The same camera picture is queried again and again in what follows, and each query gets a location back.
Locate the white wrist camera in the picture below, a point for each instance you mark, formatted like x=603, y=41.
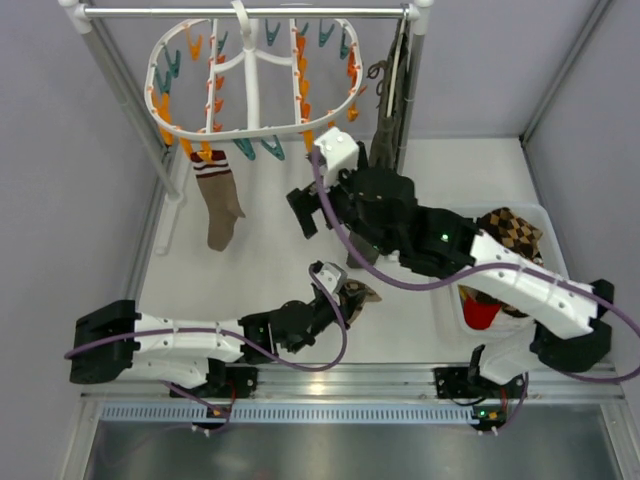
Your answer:
x=338, y=151
x=328, y=276

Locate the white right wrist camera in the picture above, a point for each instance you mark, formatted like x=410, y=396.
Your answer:
x=338, y=151

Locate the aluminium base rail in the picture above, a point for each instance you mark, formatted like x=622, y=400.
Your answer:
x=408, y=382

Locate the pile of colourful socks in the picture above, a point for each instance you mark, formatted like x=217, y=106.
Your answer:
x=479, y=309

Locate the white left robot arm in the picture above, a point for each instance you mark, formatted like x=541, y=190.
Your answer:
x=117, y=342

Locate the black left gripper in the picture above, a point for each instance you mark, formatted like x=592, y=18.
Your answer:
x=335, y=300

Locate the white oval clip hanger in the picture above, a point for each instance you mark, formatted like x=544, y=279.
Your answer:
x=163, y=68

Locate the plain brown sock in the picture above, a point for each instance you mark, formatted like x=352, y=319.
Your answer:
x=218, y=188

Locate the olive green hanging garment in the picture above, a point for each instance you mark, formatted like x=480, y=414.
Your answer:
x=385, y=143

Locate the tan brown argyle sock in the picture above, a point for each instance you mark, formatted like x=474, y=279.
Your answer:
x=354, y=296

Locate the metal clothes rack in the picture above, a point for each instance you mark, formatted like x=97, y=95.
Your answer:
x=82, y=17

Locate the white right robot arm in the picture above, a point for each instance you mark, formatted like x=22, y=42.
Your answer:
x=566, y=332

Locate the white slotted cable duct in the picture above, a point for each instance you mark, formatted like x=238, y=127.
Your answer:
x=309, y=413

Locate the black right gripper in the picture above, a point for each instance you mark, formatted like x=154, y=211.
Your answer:
x=329, y=201

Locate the large yellow brown argyle sock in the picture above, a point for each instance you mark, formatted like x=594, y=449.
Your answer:
x=512, y=231

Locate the white plastic basket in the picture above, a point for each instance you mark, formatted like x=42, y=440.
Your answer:
x=451, y=322

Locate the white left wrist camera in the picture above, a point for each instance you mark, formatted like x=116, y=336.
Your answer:
x=328, y=276

